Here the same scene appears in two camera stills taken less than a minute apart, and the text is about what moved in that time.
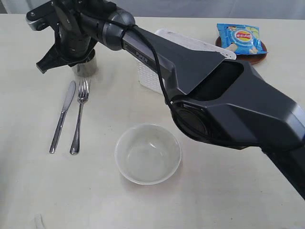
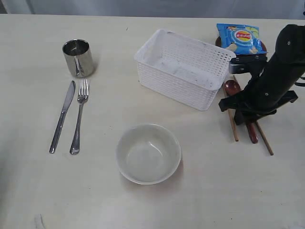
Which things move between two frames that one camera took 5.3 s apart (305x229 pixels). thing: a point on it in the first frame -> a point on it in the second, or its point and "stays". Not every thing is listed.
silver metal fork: x=82 y=94 stays
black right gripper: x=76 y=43 -> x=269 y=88
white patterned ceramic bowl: x=147 y=153 stays
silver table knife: x=69 y=101 stays
